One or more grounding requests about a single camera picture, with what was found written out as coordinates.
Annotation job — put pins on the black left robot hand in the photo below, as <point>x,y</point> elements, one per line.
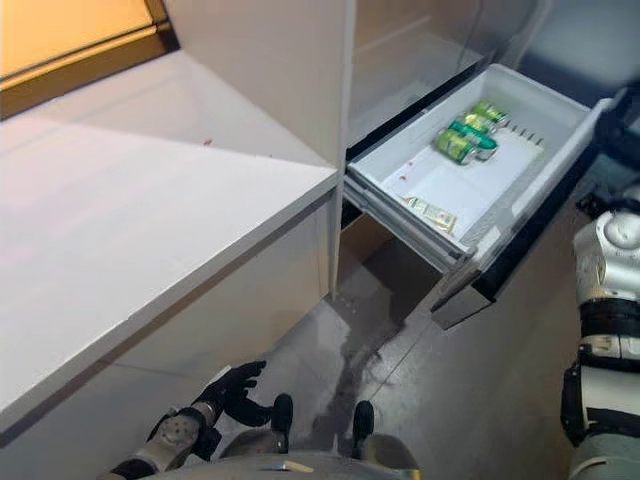
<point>235,390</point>

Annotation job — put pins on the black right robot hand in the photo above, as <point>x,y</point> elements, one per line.
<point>622,130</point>

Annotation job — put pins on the white fridge drawer steel front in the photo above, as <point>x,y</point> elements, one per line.
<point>450,185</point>

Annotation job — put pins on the yellow drink bottle white cap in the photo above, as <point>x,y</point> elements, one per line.
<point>430,212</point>

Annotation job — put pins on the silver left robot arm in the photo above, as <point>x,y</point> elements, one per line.
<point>170,435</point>

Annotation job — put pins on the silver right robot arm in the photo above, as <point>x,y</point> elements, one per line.
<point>610,260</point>

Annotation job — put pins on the stainless steel fridge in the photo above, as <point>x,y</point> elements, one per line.
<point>400,60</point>

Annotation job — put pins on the black left robot foot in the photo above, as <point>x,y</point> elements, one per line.
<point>283,415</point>

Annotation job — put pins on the black robot foot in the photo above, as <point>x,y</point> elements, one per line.
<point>364,422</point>
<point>283,415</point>

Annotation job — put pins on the grey robot torso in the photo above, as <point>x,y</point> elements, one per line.
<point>320,467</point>

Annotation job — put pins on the black right robot foot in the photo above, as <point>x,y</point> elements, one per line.
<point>364,422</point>

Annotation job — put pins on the light green drink can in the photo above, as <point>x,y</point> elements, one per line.
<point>455,145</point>
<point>489,112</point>
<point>477,121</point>

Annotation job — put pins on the dark green drink can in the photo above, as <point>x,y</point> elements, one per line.
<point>470,135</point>

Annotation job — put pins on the tall white cabinet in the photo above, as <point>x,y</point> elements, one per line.
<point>260,75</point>

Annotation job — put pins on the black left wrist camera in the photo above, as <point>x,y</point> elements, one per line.
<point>207,442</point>

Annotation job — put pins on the amber window dark frame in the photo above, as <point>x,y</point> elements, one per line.
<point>75,30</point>

